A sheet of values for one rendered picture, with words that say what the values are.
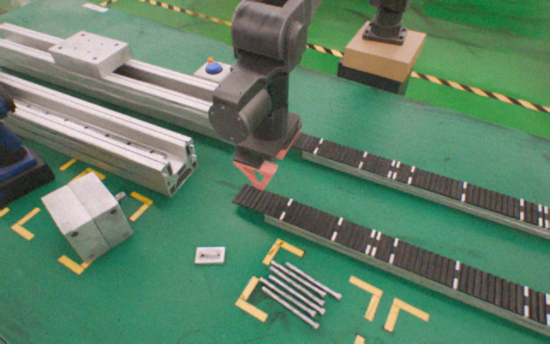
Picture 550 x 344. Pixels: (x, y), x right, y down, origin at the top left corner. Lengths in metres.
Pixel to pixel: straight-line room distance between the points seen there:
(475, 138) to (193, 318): 0.73
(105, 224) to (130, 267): 0.09
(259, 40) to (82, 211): 0.42
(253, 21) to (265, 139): 0.17
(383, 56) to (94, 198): 0.81
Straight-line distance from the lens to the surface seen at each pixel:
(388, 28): 1.13
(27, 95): 1.06
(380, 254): 0.65
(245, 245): 0.68
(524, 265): 0.79
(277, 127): 0.51
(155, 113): 0.95
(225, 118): 0.43
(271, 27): 0.42
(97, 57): 1.01
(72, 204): 0.70
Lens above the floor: 1.36
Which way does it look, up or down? 46 degrees down
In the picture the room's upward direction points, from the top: straight up
